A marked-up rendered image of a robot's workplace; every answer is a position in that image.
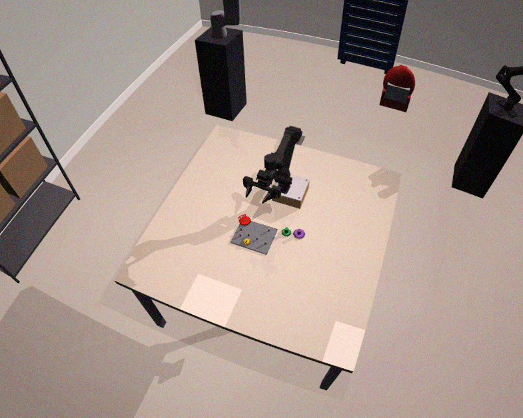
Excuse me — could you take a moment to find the red gear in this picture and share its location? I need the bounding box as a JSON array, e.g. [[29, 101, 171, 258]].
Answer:
[[239, 216, 251, 226]]

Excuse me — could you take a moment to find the purple gear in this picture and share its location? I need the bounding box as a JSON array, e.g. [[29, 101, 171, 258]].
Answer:
[[293, 229, 305, 239]]

